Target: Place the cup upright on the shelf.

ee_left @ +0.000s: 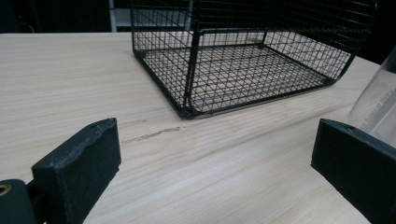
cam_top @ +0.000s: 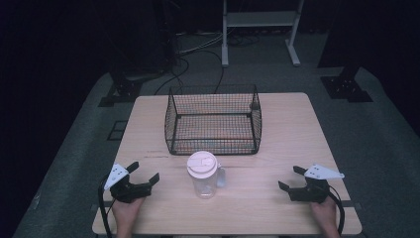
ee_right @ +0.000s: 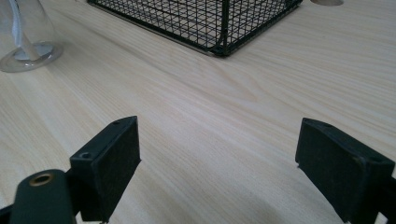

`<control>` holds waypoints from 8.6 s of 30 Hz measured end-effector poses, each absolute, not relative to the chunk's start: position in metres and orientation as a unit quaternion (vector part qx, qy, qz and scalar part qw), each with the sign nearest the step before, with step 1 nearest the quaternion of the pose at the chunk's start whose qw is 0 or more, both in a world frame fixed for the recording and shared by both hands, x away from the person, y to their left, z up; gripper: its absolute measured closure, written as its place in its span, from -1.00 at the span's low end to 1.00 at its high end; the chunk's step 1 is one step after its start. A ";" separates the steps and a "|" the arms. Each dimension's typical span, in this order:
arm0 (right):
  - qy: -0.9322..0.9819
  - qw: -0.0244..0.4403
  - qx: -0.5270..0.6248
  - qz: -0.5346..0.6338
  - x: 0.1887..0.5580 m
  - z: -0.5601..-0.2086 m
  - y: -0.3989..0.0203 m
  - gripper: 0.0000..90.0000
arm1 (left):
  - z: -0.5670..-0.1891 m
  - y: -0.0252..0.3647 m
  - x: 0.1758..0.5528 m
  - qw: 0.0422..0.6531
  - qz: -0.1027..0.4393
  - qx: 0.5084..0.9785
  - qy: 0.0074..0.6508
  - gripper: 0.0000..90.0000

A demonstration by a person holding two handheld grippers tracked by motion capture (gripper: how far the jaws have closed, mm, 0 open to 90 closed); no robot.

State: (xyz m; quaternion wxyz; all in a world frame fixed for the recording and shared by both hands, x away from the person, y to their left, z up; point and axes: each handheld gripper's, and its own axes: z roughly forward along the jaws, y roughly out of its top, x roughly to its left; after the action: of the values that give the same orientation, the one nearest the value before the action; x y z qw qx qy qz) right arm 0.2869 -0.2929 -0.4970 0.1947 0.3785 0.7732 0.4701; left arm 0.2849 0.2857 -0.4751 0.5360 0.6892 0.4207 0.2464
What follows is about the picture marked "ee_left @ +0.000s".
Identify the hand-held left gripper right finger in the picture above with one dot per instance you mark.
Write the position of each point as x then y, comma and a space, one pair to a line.
358, 161

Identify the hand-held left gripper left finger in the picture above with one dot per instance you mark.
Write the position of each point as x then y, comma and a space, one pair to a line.
74, 168

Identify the clear plastic cup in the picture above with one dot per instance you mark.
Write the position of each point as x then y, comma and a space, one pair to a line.
378, 96

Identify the white metal stand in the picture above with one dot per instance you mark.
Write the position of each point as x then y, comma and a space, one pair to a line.
149, 15

